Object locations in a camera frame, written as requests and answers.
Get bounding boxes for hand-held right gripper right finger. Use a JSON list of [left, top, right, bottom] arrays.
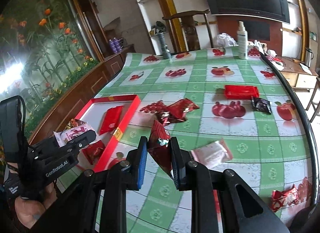
[[170, 137, 293, 233]]

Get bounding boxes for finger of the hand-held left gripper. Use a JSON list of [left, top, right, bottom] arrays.
[[64, 130, 97, 149], [30, 138, 79, 166]]

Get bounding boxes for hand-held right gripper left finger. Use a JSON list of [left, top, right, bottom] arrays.
[[47, 136, 149, 233]]

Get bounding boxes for pink white snack packet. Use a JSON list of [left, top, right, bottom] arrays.
[[190, 140, 234, 169], [54, 126, 97, 148]]

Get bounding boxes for red gift box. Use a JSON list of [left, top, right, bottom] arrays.
[[54, 94, 142, 173]]

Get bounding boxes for red foil snack packet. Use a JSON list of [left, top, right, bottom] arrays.
[[147, 120, 175, 180]]

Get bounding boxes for person's left hand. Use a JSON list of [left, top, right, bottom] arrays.
[[14, 185, 60, 228]]

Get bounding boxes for small red snack packet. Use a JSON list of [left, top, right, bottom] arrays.
[[82, 140, 105, 164]]

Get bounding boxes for red flat packet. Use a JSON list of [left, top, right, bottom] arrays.
[[99, 105, 124, 135]]

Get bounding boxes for fruit printed green tablecloth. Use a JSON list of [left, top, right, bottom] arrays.
[[57, 46, 315, 233]]

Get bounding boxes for red flat box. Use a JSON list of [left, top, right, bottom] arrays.
[[224, 85, 260, 99]]

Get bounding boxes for black snack packet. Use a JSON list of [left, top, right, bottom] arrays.
[[251, 96, 272, 114]]

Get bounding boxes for red white snack packet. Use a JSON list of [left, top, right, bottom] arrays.
[[271, 184, 300, 212]]

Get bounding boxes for brown paper bag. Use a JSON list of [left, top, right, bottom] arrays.
[[104, 17, 121, 33]]

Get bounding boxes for grey flashlight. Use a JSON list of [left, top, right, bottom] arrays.
[[157, 31, 172, 59]]

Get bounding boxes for dark item on shelf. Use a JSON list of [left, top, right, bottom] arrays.
[[151, 21, 167, 34]]

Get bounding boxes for white plastic bag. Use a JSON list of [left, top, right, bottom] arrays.
[[215, 33, 238, 47]]

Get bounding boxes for white spray bottle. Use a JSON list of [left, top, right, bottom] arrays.
[[237, 21, 249, 60]]

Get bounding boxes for wooden chair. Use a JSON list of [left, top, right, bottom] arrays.
[[162, 9, 215, 53]]

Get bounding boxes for wooden side desk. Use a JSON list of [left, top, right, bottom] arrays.
[[271, 56, 319, 91]]

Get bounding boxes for wooden stool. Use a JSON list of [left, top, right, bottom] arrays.
[[306, 76, 320, 123]]

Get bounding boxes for wooden television cabinet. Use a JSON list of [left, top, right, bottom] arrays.
[[215, 14, 285, 48]]

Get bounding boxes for metal kettle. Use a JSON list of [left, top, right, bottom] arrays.
[[304, 47, 314, 68]]

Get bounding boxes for wooden wall cabinet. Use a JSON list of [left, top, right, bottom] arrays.
[[25, 44, 137, 143]]

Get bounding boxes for flower mural wall panel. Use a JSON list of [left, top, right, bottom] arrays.
[[0, 0, 100, 133]]

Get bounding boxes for white wall shelf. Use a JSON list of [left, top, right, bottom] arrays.
[[127, 0, 175, 55]]

